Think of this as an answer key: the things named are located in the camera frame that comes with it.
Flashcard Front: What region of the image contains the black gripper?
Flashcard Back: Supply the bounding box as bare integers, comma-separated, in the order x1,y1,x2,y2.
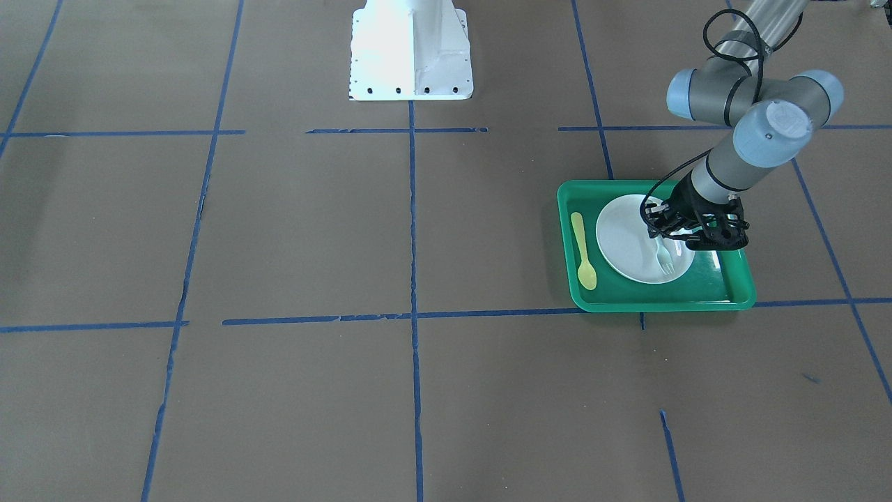
641,174,749,250

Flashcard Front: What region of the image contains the pale blue plastic fork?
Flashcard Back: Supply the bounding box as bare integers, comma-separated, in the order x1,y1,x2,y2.
655,235,675,275

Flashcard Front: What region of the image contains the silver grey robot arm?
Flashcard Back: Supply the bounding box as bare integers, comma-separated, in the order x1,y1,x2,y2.
638,1,845,251

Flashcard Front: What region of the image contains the white round plate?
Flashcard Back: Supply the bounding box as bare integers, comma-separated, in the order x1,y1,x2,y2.
595,194,695,284

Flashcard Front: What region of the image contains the green plastic tray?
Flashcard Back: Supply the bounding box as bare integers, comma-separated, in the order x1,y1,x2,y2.
557,180,756,312

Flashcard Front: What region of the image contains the yellow plastic spoon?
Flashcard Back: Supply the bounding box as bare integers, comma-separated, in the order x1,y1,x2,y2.
570,212,598,290

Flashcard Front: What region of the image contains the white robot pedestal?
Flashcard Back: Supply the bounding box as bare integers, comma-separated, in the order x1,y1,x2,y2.
348,1,475,102

